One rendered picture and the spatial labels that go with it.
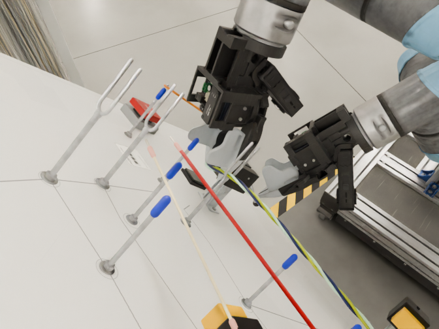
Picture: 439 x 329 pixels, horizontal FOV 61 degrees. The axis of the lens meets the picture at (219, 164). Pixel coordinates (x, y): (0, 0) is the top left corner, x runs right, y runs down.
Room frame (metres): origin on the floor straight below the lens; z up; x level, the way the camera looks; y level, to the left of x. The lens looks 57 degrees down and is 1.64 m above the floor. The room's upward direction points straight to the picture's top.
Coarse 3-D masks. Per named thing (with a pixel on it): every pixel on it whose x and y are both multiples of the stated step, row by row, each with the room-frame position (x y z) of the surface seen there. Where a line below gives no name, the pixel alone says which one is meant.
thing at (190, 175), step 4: (184, 172) 0.35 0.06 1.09; (188, 172) 0.35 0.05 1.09; (192, 172) 0.35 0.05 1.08; (188, 176) 0.34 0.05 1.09; (192, 176) 0.34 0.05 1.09; (196, 176) 0.34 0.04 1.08; (188, 180) 0.33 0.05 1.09; (192, 180) 0.33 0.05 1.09; (196, 180) 0.33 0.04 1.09; (200, 180) 0.34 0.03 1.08; (192, 184) 0.32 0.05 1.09; (196, 184) 0.32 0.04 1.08; (200, 184) 0.33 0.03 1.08; (200, 188) 0.32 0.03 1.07; (204, 188) 0.33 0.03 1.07
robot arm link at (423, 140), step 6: (414, 132) 0.37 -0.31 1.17; (420, 138) 0.37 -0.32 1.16; (426, 138) 0.36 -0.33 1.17; (432, 138) 0.35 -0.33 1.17; (438, 138) 0.35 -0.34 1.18; (420, 144) 0.37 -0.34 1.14; (426, 144) 0.36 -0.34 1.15; (432, 144) 0.36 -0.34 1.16; (438, 144) 0.35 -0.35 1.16; (426, 150) 0.36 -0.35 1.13; (432, 150) 0.36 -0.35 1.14; (438, 150) 0.35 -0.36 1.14; (432, 156) 0.36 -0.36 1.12; (438, 156) 0.35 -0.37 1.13; (438, 162) 0.36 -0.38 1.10
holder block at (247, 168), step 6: (246, 168) 0.32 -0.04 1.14; (240, 174) 0.31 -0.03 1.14; (246, 174) 0.31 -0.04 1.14; (252, 174) 0.31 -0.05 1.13; (228, 180) 0.30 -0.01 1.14; (246, 180) 0.31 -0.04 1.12; (252, 180) 0.31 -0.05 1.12; (228, 186) 0.29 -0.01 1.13; (234, 186) 0.30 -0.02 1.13; (240, 192) 0.30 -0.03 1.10
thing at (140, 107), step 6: (132, 102) 0.47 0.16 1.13; (138, 102) 0.47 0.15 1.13; (144, 102) 0.49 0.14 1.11; (138, 108) 0.45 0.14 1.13; (144, 108) 0.45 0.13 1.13; (138, 114) 0.45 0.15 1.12; (156, 114) 0.46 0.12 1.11; (144, 120) 0.44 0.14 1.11; (150, 120) 0.44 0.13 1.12; (156, 120) 0.45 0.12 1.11
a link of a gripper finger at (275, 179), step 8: (264, 168) 0.35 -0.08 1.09; (272, 168) 0.35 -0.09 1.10; (288, 168) 0.34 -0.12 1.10; (264, 176) 0.34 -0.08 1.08; (272, 176) 0.34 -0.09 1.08; (280, 176) 0.34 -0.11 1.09; (288, 176) 0.34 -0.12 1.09; (296, 176) 0.33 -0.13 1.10; (272, 184) 0.33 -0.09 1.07; (280, 184) 0.33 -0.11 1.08; (264, 192) 0.33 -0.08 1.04; (272, 192) 0.32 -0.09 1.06
